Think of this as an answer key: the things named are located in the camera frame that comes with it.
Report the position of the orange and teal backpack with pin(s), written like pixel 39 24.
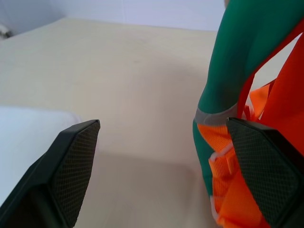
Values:
pixel 237 59

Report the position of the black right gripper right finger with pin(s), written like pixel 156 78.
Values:
pixel 266 171

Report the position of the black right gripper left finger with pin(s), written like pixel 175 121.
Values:
pixel 59 171

